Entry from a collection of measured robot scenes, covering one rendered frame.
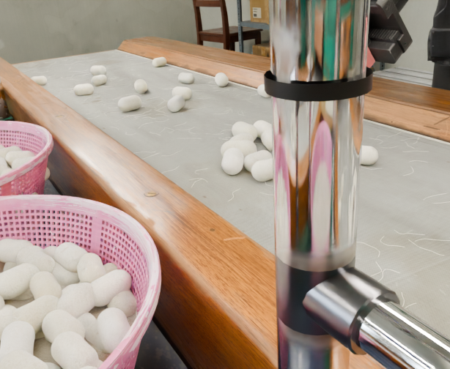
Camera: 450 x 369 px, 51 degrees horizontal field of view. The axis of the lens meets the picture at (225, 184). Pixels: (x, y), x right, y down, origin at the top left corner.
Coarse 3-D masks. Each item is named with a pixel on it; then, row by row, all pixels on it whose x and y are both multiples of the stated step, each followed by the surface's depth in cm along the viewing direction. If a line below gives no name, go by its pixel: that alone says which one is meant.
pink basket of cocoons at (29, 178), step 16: (0, 128) 60; (16, 128) 59; (32, 128) 58; (0, 144) 60; (16, 144) 60; (32, 144) 58; (48, 144) 50; (32, 160) 46; (0, 176) 43; (16, 176) 44; (32, 176) 47; (0, 192) 44; (16, 192) 46; (32, 192) 49; (0, 224) 45
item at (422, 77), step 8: (376, 72) 118; (384, 72) 117; (392, 72) 118; (400, 72) 116; (408, 72) 116; (416, 72) 115; (424, 72) 115; (432, 72) 114; (400, 80) 109; (408, 80) 109; (416, 80) 108; (424, 80) 108
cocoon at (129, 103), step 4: (128, 96) 72; (132, 96) 72; (136, 96) 72; (120, 100) 71; (124, 100) 71; (128, 100) 71; (132, 100) 71; (136, 100) 72; (140, 100) 72; (120, 104) 71; (124, 104) 71; (128, 104) 71; (132, 104) 71; (136, 104) 72; (140, 104) 72; (120, 108) 71; (124, 108) 71; (128, 108) 71; (132, 108) 72; (136, 108) 72
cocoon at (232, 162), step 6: (228, 150) 48; (234, 150) 48; (228, 156) 46; (234, 156) 46; (240, 156) 47; (222, 162) 47; (228, 162) 46; (234, 162) 46; (240, 162) 46; (228, 168) 46; (234, 168) 46; (240, 168) 46; (234, 174) 47
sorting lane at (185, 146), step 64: (64, 64) 116; (128, 64) 111; (128, 128) 64; (192, 128) 62; (384, 128) 57; (192, 192) 44; (256, 192) 43; (384, 192) 42; (448, 192) 41; (384, 256) 33; (448, 256) 32; (448, 320) 27
